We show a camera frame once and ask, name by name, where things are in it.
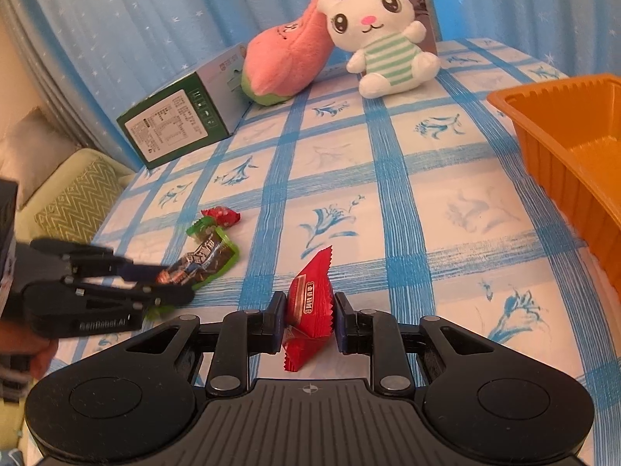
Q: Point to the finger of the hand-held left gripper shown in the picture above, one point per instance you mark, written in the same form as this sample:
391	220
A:
87	255
97	308

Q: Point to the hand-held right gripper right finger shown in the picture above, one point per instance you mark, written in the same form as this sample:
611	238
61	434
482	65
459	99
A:
340	323

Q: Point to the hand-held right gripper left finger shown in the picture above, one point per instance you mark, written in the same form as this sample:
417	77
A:
278	318

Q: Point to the red snack packet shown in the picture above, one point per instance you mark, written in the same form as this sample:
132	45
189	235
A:
310	301

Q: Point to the dark snack packet green ends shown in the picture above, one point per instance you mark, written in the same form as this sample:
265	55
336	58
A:
208	258

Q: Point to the golden plastic tray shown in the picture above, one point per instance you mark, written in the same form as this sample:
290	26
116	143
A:
558	131

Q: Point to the person's left hand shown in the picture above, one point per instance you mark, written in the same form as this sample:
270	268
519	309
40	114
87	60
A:
34	354

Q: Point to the green chevron cushion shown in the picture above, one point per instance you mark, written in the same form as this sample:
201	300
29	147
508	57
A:
82	199

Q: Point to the grey cushion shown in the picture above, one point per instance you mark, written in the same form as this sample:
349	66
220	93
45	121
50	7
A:
34	141

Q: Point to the small red twisted candy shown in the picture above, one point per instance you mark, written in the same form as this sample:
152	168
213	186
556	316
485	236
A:
220	216

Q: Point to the small green wrapped candy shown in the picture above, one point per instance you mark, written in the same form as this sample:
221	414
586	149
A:
201	227

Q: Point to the green and white box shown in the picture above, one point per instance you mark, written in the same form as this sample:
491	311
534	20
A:
184	111

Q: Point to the blue star curtain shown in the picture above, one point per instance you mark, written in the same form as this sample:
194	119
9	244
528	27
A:
170	9

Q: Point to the pink plush toy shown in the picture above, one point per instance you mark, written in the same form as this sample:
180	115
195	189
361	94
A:
286	58

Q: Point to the white plush rabbit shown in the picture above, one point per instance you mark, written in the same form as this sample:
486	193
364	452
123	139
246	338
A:
383	48

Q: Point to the brown cardboard box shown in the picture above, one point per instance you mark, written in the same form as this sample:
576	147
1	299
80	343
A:
422	5

